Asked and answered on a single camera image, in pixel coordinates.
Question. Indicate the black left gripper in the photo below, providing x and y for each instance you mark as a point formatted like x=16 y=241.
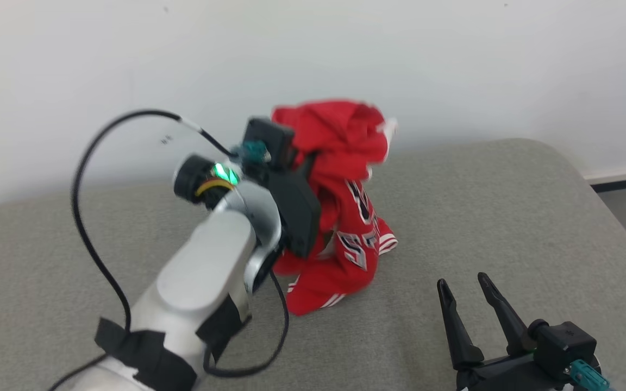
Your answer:
x=296 y=212

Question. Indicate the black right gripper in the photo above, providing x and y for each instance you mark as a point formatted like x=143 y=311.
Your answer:
x=508 y=374

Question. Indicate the red white printed jersey shirt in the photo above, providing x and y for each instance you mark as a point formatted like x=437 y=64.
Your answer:
x=345 y=157

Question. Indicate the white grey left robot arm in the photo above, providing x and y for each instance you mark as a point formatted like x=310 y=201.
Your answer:
x=204 y=266

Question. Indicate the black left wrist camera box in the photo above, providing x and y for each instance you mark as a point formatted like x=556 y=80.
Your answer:
x=269 y=136

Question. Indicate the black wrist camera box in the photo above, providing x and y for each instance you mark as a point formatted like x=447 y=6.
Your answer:
x=269 y=136
x=563 y=342

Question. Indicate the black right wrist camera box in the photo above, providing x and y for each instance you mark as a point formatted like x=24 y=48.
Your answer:
x=563 y=342

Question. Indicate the black white wall baseboard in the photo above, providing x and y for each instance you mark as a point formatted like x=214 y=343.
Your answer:
x=625 y=181

